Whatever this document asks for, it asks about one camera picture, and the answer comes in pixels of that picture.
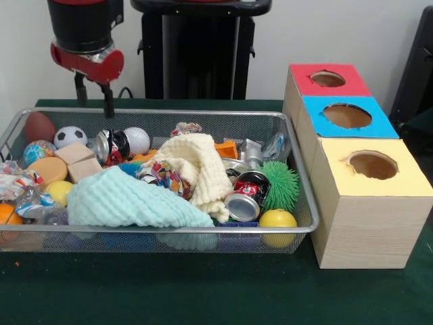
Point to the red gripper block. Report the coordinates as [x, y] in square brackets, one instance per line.
[101, 70]

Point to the mint green waffle cloth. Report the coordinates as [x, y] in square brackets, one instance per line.
[128, 200]

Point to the cream waffle cloth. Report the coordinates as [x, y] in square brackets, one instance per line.
[199, 166]

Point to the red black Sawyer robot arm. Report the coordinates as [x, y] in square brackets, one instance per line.
[84, 24]

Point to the clear shallow mesh bin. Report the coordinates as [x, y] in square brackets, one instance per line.
[298, 230]

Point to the wooden box with three holes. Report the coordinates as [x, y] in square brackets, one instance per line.
[365, 210]

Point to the small black white soccer ball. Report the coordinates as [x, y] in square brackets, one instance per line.
[70, 137]

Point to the crushed black silver can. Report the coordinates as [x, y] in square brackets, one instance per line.
[111, 145]

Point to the small white baseball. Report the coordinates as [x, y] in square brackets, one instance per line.
[137, 140]

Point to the small brown football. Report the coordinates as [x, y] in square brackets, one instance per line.
[38, 126]

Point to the small globe print ball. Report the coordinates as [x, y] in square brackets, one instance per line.
[37, 152]

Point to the brown round burger toy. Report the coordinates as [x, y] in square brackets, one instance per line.
[46, 169]

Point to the plain yellow ball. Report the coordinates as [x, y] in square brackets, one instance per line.
[59, 191]

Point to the orange toy building block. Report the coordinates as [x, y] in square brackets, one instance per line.
[226, 149]

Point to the small orange basketball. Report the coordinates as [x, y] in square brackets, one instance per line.
[7, 215]

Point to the black silver drink can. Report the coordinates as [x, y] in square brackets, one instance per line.
[243, 196]

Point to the green fuzzy toy with eyes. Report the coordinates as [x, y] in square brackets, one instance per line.
[283, 184]

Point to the yellow smiley ball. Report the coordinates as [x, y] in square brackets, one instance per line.
[277, 220]

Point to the dark green table cloth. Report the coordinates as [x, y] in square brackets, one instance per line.
[203, 291]

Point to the black stand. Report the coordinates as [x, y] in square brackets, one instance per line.
[416, 74]

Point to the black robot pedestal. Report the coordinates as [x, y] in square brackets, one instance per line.
[203, 54]

